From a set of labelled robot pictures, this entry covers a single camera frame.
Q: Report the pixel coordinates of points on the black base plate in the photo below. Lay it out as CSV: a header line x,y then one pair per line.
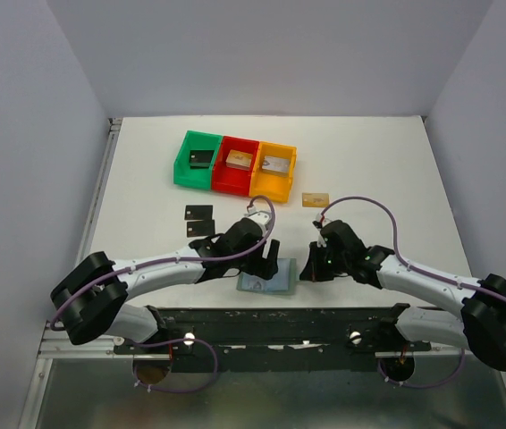
x,y
200,340

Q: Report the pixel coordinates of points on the tan card stack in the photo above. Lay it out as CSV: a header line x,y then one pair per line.
x,y
238,160

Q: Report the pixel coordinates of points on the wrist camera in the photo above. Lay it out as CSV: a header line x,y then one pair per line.
x,y
263,218
320,222

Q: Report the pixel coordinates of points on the green plastic bin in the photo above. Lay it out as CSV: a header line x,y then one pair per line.
x,y
195,178

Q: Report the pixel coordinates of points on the red plastic bin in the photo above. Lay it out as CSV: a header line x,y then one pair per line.
x,y
228,176

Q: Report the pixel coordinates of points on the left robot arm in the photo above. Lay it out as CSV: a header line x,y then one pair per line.
x,y
91,300

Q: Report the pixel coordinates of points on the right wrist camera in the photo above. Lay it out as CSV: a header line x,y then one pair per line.
x,y
320,222

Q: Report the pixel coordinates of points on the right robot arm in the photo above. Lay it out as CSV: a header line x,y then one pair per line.
x,y
466,313

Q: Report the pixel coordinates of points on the black card stack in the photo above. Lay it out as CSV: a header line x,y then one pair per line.
x,y
200,159

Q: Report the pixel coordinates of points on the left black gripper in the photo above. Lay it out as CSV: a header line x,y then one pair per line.
x,y
261,257

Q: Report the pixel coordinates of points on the gold VIP card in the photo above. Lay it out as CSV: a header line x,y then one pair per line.
x,y
311,199

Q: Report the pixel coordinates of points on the yellow plastic bin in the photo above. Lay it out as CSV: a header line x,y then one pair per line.
x,y
270,183

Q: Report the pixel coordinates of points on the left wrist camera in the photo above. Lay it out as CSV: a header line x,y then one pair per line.
x,y
263,218

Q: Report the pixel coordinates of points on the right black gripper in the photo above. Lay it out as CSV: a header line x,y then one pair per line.
x,y
316,257

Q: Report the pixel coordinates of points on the silver card stack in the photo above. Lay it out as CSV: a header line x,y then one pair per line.
x,y
276,165

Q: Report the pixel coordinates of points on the aluminium frame rail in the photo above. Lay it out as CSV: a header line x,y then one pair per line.
x,y
115,125

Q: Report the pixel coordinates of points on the black credit card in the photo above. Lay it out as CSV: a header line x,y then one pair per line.
x,y
198,212

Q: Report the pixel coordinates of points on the sage green card holder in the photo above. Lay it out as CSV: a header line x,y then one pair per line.
x,y
282,283

